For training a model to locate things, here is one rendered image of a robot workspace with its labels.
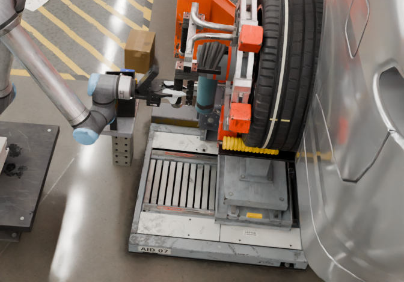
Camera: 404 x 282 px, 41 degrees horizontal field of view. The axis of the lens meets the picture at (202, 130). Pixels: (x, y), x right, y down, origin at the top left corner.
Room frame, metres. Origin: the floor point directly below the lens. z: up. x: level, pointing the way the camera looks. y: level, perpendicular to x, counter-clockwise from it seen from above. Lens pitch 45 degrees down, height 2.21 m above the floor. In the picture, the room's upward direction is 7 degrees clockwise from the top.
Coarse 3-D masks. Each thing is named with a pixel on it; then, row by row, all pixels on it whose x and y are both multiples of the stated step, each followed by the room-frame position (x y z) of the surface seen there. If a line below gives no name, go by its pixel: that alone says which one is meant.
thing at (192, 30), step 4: (192, 24) 1.84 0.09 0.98; (196, 24) 1.85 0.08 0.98; (192, 28) 1.82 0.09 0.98; (188, 32) 1.78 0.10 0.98; (192, 32) 1.79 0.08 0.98; (188, 36) 1.76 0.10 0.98; (192, 56) 1.64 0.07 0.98; (184, 60) 1.61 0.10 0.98; (184, 64) 1.58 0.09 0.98; (188, 64) 1.58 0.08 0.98; (184, 68) 1.57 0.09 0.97; (188, 68) 1.57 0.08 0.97; (188, 72) 1.57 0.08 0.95
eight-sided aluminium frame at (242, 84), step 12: (240, 0) 1.86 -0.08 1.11; (252, 0) 1.85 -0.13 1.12; (240, 12) 1.77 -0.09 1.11; (252, 12) 1.76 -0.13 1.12; (240, 24) 1.68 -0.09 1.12; (252, 24) 1.68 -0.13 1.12; (240, 60) 1.59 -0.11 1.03; (252, 60) 1.59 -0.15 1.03; (228, 84) 1.91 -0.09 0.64; (240, 84) 1.52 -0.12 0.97; (228, 96) 1.85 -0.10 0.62; (228, 108) 1.77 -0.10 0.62; (228, 120) 1.52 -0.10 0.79
